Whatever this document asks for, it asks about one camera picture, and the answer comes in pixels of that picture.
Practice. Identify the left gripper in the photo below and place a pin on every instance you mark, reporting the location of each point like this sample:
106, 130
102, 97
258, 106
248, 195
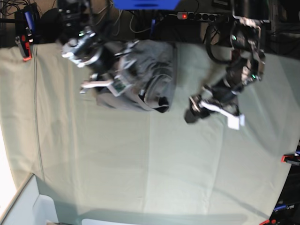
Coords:
215, 99

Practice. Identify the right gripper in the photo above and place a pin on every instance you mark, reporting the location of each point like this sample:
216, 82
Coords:
106, 63

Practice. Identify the grey t-shirt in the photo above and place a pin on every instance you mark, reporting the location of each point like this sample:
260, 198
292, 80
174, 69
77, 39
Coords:
150, 67

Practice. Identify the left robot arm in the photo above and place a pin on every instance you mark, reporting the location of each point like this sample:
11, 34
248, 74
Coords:
245, 66

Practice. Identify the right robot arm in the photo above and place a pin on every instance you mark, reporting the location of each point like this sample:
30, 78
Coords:
88, 45

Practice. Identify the black round base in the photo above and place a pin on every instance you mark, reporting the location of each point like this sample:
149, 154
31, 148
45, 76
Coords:
51, 27

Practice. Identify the blue box top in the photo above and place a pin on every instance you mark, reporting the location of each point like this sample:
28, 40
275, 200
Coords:
146, 4

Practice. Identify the red black clamp left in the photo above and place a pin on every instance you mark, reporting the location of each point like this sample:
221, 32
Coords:
24, 47

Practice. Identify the red black clamp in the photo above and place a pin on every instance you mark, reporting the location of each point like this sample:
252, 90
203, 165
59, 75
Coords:
293, 159
24, 47

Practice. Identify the black power strip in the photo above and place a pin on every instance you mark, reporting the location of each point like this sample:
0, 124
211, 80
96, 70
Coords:
201, 17

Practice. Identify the red black clamp right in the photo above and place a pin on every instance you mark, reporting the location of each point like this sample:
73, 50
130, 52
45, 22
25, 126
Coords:
293, 159

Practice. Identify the red clamp bottom right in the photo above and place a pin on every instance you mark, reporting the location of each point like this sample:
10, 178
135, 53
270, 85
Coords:
269, 222

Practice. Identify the white bin corner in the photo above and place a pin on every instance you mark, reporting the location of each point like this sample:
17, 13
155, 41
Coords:
29, 206

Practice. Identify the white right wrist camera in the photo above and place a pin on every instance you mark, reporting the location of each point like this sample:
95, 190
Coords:
119, 85

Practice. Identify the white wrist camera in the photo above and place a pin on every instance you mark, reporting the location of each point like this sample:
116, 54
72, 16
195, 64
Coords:
235, 122
119, 85

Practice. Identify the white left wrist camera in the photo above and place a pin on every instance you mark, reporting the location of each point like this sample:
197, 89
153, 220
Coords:
235, 122

